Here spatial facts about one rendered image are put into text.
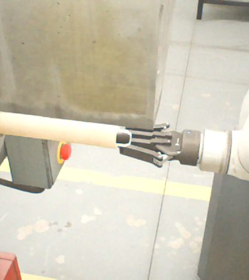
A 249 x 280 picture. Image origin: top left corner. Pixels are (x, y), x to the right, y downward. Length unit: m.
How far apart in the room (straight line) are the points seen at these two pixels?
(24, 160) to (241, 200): 0.84
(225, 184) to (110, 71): 1.17
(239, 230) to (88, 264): 0.72
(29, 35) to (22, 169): 0.65
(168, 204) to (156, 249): 0.29
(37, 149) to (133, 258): 1.18
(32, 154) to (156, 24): 0.66
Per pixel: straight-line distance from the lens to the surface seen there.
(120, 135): 0.61
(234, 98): 3.15
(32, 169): 1.00
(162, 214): 2.22
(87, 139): 0.62
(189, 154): 0.87
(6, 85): 0.43
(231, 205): 1.59
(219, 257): 1.80
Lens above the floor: 1.63
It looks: 38 degrees down
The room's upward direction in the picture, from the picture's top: straight up
